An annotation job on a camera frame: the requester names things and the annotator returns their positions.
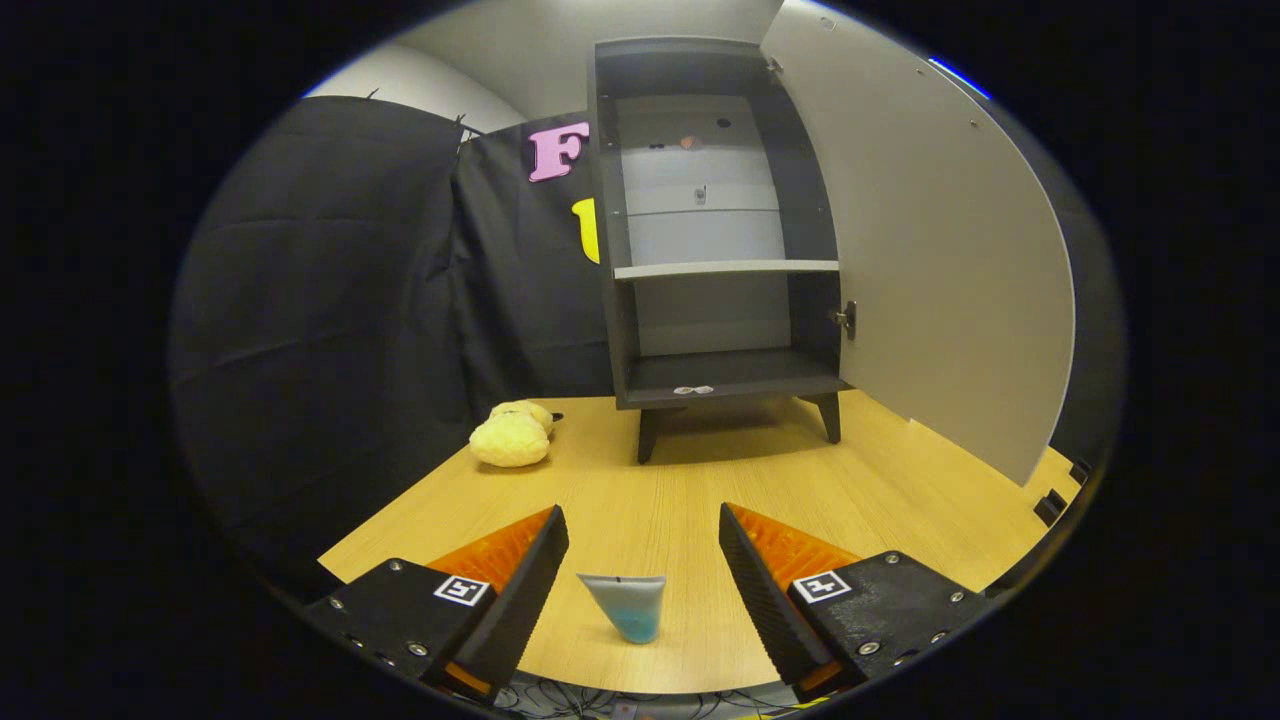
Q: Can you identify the yellow plush toy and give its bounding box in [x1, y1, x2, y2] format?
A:
[469, 400, 556, 469]

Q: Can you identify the black backdrop cloth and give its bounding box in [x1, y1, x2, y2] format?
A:
[168, 95, 1129, 591]

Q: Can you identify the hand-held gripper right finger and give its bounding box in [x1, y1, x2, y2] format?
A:
[719, 503, 1001, 704]

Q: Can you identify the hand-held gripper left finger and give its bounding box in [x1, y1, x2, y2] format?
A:
[300, 505, 571, 698]

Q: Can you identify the blue and white tube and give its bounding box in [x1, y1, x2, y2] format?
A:
[577, 573, 667, 645]

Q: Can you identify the dark grey cabinet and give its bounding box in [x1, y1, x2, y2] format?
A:
[588, 37, 853, 466]

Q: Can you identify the light grey cabinet shelf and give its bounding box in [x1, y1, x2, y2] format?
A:
[613, 259, 841, 282]

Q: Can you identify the light grey cabinet door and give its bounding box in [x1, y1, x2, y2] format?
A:
[760, 0, 1077, 488]

